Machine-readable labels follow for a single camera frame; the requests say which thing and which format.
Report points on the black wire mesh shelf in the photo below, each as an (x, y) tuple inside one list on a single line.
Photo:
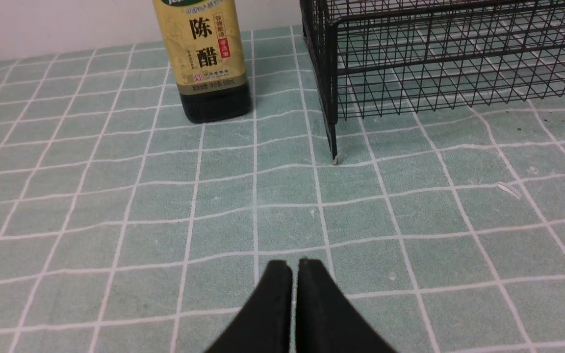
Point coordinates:
[(373, 58)]

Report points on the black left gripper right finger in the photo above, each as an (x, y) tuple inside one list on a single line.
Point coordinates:
[(325, 321)]

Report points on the dark vinegar bottle yellow label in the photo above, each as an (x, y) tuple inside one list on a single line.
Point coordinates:
[(204, 45)]

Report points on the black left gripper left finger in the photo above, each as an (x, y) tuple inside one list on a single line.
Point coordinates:
[(263, 324)]

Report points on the green checkered tablecloth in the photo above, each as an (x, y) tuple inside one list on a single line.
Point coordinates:
[(126, 229)]

